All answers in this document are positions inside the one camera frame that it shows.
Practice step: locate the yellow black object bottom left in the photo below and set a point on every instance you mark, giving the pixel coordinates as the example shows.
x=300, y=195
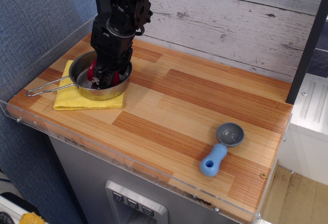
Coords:
x=27, y=218

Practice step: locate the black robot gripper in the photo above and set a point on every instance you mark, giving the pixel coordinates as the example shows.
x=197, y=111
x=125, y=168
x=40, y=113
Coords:
x=113, y=55

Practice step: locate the red pepper toy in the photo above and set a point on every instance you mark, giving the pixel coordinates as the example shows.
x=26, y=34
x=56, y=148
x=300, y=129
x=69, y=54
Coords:
x=90, y=74

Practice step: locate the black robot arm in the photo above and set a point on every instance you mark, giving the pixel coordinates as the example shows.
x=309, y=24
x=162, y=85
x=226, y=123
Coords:
x=129, y=16

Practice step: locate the grey cabinet with button panel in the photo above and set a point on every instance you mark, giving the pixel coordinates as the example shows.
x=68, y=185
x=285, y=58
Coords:
x=109, y=192

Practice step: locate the blue grey scoop spoon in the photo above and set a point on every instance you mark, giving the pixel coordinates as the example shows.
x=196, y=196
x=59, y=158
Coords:
x=228, y=135

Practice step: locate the stainless steel pot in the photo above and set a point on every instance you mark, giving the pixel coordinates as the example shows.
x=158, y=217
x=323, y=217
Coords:
x=77, y=80

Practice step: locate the yellow cloth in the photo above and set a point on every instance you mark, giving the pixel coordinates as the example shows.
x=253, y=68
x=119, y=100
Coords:
x=68, y=99

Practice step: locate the black right frame post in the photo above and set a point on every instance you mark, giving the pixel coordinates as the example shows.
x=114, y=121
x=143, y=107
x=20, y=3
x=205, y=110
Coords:
x=310, y=46

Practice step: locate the white appliance at right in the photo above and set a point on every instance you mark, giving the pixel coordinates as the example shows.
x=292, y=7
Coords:
x=304, y=146

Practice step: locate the clear acrylic table guard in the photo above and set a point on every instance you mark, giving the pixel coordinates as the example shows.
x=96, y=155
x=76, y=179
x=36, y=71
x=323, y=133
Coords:
x=29, y=157

